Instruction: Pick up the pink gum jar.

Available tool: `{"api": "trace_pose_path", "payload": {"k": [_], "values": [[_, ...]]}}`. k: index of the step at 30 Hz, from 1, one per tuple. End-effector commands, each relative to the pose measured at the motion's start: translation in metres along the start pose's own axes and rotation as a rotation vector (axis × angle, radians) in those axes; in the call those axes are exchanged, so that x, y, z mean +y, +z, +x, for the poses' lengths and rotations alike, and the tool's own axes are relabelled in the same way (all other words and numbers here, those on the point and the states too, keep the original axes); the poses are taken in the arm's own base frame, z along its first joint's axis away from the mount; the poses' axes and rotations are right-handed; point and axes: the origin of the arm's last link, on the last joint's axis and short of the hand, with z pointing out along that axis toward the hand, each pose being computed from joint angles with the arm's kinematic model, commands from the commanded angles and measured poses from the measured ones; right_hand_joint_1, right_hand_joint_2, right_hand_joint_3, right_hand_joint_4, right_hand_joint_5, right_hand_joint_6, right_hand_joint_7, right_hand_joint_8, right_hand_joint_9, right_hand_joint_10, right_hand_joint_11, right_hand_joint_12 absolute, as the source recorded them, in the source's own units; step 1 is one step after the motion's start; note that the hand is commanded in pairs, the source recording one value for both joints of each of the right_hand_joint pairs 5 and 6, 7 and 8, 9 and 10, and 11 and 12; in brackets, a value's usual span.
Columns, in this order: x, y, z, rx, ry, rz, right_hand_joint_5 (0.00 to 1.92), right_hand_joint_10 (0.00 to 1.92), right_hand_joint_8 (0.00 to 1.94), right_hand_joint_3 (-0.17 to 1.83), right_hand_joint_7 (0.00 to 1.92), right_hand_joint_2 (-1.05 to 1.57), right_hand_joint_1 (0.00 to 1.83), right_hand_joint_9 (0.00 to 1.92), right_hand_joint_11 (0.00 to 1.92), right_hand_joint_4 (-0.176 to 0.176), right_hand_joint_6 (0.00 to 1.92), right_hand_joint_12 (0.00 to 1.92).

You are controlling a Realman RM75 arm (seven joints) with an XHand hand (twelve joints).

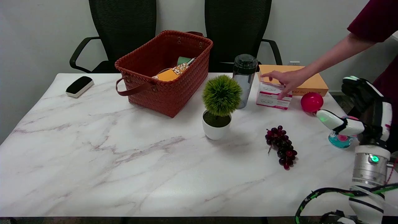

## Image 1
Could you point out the small white pink box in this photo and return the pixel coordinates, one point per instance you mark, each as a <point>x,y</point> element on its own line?
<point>270,99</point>

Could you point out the pink ball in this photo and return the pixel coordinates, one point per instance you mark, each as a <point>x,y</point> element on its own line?
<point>311,102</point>

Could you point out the white desk corner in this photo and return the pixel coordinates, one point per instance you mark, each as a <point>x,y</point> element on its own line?
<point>395,34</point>

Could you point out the black mesh office chair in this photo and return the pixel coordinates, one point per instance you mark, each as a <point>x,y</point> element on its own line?
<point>236,28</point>
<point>124,28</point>

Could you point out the black white board eraser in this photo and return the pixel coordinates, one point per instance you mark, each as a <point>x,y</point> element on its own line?
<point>79,85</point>

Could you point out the green cup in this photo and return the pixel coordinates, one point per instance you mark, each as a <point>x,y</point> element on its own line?
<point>182,60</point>

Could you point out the red woven basket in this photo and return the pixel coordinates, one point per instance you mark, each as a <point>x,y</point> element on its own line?
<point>168,96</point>

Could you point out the person's bare hand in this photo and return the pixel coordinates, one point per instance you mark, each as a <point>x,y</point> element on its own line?
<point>290,80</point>

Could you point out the teal gum jar pink lid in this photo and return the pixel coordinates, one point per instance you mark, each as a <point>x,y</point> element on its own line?
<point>339,142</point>

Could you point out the white wall outlet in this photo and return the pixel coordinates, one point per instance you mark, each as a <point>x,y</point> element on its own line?
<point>294,63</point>

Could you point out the green plant in white pot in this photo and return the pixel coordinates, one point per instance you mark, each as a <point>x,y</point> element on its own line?
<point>221,95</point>

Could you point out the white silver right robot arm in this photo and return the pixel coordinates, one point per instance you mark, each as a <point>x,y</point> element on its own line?
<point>370,169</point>

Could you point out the flat orange cardboard box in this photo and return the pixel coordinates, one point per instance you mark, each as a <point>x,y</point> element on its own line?
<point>315,81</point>

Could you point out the orange snack bag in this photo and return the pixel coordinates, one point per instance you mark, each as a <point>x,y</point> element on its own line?
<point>169,74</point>

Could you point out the dark red grape bunch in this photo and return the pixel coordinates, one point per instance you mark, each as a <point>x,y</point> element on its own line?
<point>282,146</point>

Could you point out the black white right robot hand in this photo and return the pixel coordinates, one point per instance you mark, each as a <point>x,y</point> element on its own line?
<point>377,115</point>

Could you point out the person's bare forearm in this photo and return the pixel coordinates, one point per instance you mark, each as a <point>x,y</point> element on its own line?
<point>335,56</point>

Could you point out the grey bottle with black lid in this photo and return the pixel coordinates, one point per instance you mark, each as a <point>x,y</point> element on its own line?
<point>245,77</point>

